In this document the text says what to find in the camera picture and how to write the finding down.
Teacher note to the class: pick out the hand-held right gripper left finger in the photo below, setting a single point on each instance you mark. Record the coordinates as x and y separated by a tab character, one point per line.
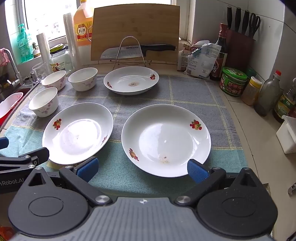
89	168

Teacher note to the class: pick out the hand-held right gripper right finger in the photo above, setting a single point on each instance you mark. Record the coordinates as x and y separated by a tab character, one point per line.
196	171

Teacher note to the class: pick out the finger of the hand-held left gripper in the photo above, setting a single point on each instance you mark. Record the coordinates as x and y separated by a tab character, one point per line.
34	156
3	143

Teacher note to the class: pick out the white fruit-print plate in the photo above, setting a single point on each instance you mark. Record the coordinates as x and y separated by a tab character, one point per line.
77	134
161	139
131	77

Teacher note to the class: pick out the white pink-flower bowl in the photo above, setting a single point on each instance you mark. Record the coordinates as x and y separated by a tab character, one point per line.
42	109
54	80
83	83

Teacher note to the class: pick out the white red plastic container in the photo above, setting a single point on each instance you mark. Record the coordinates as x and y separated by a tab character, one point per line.
9	104

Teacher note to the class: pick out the grey teal checked cloth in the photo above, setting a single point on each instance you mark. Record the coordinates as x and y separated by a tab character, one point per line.
185	102

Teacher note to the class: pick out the metal faucet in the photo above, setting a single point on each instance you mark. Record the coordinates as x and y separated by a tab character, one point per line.
13	67

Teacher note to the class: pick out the clear glass mug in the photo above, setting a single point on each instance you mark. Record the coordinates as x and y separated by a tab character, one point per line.
39	70

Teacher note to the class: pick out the pink cloth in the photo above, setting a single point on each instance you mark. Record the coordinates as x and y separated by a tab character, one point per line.
2	58

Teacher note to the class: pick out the green-lid sauce jar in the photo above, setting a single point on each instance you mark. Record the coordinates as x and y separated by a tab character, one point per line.
232	83

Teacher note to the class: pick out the yellow-lid spice jar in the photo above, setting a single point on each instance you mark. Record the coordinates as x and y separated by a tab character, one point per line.
251	92

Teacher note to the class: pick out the white plastic box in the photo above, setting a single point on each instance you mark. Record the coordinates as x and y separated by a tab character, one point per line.
288	136

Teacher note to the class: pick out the glass jar yellow-green lid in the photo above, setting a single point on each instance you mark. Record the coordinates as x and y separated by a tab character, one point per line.
60	61

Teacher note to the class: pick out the green dish soap bottle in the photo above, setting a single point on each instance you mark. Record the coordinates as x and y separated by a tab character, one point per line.
24	46

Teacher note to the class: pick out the white plastic bag roll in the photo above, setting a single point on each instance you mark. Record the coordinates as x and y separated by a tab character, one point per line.
44	48

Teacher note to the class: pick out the clear bottle red cap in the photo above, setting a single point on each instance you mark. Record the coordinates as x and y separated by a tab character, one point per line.
267	95

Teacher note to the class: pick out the blue white plastic bag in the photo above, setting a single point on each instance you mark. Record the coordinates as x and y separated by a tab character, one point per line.
201	62

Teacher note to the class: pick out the dark soy sauce bottle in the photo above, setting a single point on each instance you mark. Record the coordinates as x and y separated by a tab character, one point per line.
219	62

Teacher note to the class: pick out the oil bottle yellow green label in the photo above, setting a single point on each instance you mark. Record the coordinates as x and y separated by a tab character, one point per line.
285	104

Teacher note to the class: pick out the red white plastic bag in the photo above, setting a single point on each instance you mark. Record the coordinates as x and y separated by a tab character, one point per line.
182	60

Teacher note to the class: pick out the stack of clear plastic cups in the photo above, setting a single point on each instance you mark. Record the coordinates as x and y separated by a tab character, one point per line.
70	41

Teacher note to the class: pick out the metal binder clip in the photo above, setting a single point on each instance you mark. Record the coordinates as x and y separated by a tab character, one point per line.
187	44

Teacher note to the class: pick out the dark red knife block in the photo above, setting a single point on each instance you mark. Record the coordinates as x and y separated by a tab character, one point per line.
239	51

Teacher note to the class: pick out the orange cooking wine bottle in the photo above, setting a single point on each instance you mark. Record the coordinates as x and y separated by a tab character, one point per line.
82	30

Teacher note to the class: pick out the bamboo cutting board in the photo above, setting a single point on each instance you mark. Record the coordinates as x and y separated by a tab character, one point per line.
138	25

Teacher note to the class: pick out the black kitchen scissors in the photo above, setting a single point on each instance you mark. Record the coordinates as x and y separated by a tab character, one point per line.
254	27

